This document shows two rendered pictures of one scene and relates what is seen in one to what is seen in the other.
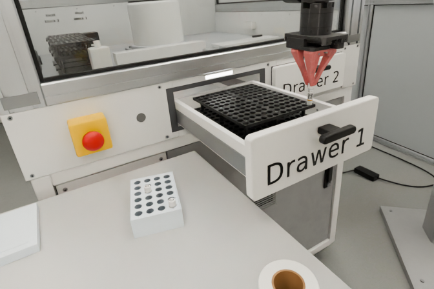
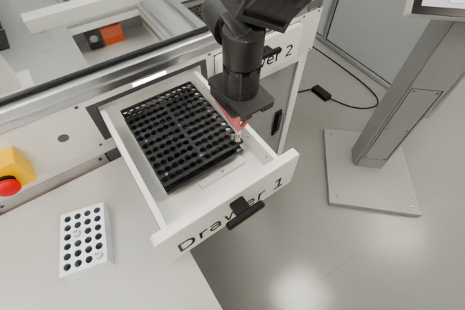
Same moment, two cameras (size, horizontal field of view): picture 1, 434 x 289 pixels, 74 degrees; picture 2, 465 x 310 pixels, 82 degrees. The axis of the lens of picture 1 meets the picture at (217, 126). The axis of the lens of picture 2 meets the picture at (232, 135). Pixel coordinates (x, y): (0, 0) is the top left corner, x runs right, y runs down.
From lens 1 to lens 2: 0.36 m
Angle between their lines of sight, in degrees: 29
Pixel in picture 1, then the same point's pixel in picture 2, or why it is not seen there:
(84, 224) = (21, 262)
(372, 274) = (302, 189)
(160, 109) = (84, 126)
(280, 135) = (187, 228)
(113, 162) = (46, 176)
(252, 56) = (189, 50)
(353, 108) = (270, 174)
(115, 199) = (51, 226)
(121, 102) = (32, 132)
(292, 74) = not seen: hidden behind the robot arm
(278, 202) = not seen: hidden behind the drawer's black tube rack
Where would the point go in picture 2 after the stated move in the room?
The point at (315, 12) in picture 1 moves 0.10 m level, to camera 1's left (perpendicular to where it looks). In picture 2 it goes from (236, 81) to (165, 86)
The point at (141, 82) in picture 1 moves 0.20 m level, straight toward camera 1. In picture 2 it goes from (50, 109) to (45, 201)
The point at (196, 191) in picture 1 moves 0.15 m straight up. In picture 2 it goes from (129, 216) to (104, 183)
